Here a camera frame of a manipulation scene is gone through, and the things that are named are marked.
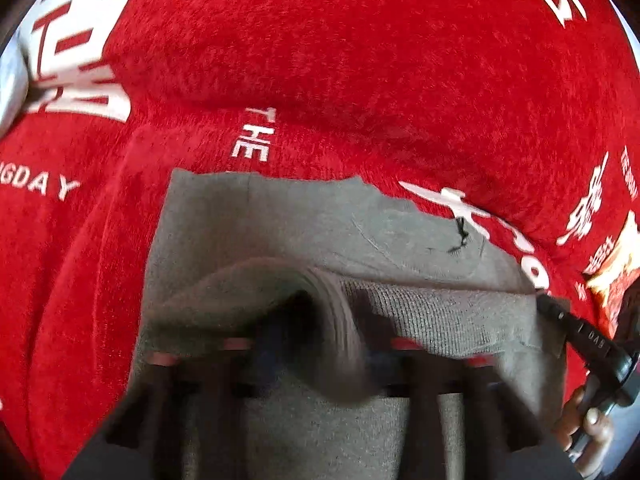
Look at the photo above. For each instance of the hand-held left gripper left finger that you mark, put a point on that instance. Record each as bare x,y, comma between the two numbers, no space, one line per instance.
165,410

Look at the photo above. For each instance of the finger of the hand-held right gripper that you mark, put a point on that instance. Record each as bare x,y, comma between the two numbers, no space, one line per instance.
580,332

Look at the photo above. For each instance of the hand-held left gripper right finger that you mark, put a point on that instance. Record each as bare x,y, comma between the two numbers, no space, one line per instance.
465,420

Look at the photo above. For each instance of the grey knit sweater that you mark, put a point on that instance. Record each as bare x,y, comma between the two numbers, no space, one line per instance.
300,220

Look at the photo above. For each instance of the person's right hand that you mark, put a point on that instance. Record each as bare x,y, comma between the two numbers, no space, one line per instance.
592,427

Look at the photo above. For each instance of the orange cream patterned cloth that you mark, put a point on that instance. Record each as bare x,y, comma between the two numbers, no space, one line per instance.
615,275

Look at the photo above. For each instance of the red printed sofa cover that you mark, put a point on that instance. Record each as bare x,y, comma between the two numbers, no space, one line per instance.
350,60

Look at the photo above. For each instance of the white floral cloth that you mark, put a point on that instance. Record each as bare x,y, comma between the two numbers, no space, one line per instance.
11,80

